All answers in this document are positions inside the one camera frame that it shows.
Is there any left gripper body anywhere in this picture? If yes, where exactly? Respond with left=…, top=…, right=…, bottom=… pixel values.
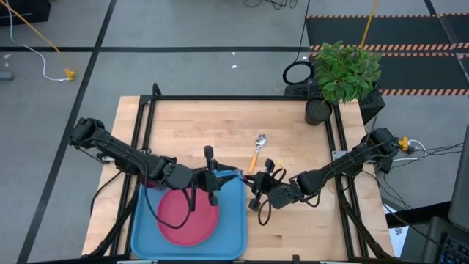
left=160, top=145, right=220, bottom=207

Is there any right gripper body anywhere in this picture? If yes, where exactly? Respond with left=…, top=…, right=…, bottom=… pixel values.
left=248, top=159, right=298, bottom=213

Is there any translucent red cup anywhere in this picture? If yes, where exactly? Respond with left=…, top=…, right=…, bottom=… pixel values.
left=141, top=176, right=166, bottom=190

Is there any spoon with orange handle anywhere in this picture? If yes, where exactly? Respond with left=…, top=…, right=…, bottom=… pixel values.
left=247, top=133, right=268, bottom=175

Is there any red round plate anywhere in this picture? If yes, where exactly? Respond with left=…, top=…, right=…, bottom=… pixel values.
left=156, top=186, right=221, bottom=247

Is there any blue plastic tray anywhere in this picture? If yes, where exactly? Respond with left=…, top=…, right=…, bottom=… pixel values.
left=130, top=168, right=248, bottom=261

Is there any black power adapter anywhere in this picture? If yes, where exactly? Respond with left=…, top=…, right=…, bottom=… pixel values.
left=377, top=157, right=394, bottom=175

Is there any white paper sheet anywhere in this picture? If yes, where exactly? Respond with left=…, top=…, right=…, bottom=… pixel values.
left=387, top=225, right=409, bottom=258

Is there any green potted plant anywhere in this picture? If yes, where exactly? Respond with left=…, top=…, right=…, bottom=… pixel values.
left=304, top=40, right=384, bottom=127

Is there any grey monitor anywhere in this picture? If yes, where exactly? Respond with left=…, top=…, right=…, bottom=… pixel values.
left=448, top=124, right=469, bottom=232

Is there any black keyboard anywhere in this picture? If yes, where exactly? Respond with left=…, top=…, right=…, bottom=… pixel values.
left=437, top=234, right=469, bottom=264

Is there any black striped floor mat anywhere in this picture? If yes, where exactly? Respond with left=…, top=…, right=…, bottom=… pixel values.
left=306, top=13, right=469, bottom=98

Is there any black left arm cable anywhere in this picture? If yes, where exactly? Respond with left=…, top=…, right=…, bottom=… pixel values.
left=141, top=161, right=196, bottom=230

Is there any black metal table frame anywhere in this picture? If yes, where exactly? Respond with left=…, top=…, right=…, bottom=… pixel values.
left=82, top=82, right=396, bottom=260

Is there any black coiled cable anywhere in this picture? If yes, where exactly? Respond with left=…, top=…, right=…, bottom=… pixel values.
left=281, top=0, right=315, bottom=87

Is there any thick white cable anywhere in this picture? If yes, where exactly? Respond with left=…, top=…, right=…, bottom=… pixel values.
left=391, top=139, right=428, bottom=163

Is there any yellow extension cable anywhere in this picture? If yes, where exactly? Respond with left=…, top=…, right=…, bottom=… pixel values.
left=0, top=0, right=77, bottom=82

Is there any black cable bundle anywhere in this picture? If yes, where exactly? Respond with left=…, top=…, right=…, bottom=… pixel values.
left=244, top=0, right=298, bottom=11

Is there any thin white cable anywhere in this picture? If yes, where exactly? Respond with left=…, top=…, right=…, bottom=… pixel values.
left=4, top=0, right=69, bottom=82

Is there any yellow hanging cable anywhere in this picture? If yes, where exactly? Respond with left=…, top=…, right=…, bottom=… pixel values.
left=360, top=0, right=380, bottom=49

